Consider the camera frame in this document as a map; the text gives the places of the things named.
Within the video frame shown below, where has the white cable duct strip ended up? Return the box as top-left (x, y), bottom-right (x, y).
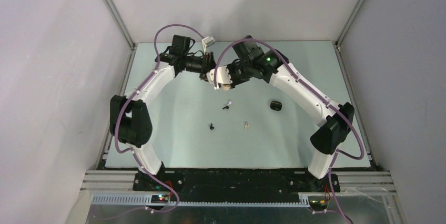
top-left (92, 194), bottom-right (310, 208)

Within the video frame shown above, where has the corner aluminium post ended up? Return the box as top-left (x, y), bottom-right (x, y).
top-left (103, 0), bottom-right (135, 49)
top-left (335, 0), bottom-right (367, 47)

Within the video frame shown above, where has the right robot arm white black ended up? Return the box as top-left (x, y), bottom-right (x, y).
top-left (211, 35), bottom-right (357, 191)

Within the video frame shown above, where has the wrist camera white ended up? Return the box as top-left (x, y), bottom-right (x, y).
top-left (207, 66), bottom-right (232, 90)
top-left (201, 36), bottom-right (216, 55)

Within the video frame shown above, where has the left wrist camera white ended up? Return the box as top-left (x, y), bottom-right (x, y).
top-left (201, 36), bottom-right (216, 55)

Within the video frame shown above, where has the aluminium frame rail front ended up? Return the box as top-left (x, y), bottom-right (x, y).
top-left (81, 170), bottom-right (397, 196)

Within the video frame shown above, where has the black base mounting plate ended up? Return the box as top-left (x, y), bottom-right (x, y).
top-left (133, 168), bottom-right (340, 203)

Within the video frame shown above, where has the beige earbud charging case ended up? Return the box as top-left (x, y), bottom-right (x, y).
top-left (221, 84), bottom-right (232, 91)

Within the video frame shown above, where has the right corner aluminium post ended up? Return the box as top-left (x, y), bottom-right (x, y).
top-left (335, 0), bottom-right (367, 47)

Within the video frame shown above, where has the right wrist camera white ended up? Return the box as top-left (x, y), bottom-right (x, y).
top-left (207, 66), bottom-right (232, 90)

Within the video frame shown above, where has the left corner aluminium post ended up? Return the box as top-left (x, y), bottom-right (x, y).
top-left (103, 0), bottom-right (135, 49)

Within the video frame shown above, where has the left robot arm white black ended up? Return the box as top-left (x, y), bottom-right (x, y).
top-left (109, 35), bottom-right (216, 191)

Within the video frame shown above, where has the black earbud charging case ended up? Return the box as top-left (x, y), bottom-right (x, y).
top-left (270, 100), bottom-right (282, 111)

